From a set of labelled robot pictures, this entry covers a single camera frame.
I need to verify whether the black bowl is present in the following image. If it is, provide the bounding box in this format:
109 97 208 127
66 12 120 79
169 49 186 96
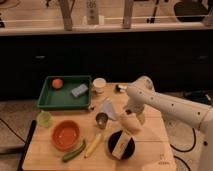
108 130 135 160

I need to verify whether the orange fruit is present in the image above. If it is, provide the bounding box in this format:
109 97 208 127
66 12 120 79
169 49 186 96
52 78 63 89

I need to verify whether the black cable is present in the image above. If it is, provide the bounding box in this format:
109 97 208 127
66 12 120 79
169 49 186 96
169 126 198 171

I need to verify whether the light green cup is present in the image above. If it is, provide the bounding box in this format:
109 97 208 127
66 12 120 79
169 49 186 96
37 111 52 128

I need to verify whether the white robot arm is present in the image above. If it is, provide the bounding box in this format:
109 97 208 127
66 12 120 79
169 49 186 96
126 76 213 171

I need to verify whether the green cucumber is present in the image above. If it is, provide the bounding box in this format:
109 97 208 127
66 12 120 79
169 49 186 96
62 140 86 162

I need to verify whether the green plastic tray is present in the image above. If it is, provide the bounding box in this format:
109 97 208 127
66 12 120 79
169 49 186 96
37 75 92 110

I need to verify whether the small metal cup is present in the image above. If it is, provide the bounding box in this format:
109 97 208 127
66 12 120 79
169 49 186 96
96 113 108 129

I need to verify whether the white card box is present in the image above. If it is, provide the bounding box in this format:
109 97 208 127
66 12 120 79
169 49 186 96
112 132 131 159

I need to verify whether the dark red grape bunch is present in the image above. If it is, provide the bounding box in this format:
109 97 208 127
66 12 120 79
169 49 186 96
125 109 133 115

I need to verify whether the white cup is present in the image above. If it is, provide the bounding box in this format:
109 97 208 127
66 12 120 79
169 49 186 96
93 78 106 93

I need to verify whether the white-handled brush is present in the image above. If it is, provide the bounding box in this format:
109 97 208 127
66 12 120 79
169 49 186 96
115 84 127 92

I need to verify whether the red bowl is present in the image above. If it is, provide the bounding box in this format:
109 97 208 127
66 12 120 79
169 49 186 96
51 120 80 152

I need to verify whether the blue-grey sponge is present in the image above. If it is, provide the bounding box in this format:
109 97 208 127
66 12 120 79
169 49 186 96
71 84 88 98

